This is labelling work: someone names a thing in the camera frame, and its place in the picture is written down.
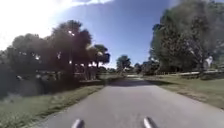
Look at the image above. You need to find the small distant tree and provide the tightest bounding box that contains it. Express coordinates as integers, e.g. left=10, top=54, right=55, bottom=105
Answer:
left=116, top=54, right=132, bottom=73

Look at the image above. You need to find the grey asphalt road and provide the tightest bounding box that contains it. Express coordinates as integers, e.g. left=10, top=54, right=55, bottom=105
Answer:
left=31, top=78, right=224, bottom=128

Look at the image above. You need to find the clump of dark trees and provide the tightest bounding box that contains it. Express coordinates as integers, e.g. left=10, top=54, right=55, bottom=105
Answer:
left=0, top=19, right=111, bottom=98

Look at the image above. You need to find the robot's own part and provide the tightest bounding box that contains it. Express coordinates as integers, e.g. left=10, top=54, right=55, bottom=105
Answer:
left=71, top=118, right=84, bottom=128
left=143, top=116, right=156, bottom=128

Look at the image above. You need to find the large broad tree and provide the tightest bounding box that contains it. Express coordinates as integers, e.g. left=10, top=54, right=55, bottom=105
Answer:
left=148, top=0, right=224, bottom=76

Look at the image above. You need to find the green grass verge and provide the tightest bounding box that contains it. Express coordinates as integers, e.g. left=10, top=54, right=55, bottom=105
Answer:
left=0, top=84, right=105, bottom=128

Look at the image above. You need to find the dry grass field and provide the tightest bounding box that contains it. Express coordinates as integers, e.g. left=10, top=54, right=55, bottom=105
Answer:
left=144, top=75, right=224, bottom=110

